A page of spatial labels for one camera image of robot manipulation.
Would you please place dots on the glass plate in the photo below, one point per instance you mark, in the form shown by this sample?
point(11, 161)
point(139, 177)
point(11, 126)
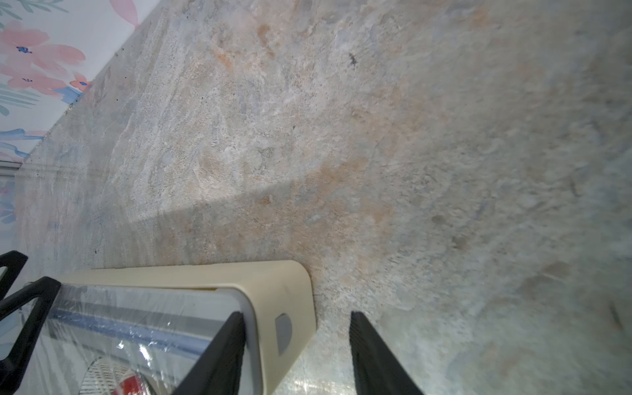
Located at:
point(102, 376)

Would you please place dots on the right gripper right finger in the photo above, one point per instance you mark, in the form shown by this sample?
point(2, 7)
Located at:
point(376, 369)

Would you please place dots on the red strawberries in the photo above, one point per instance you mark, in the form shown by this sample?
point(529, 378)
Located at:
point(133, 385)

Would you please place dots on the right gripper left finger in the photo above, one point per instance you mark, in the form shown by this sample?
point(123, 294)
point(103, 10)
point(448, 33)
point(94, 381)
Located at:
point(218, 370)

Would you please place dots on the plastic wrap dispenser box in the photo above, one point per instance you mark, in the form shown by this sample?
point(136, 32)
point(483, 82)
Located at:
point(276, 297)

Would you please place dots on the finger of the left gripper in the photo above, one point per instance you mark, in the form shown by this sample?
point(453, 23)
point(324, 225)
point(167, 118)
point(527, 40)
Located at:
point(13, 367)
point(11, 264)

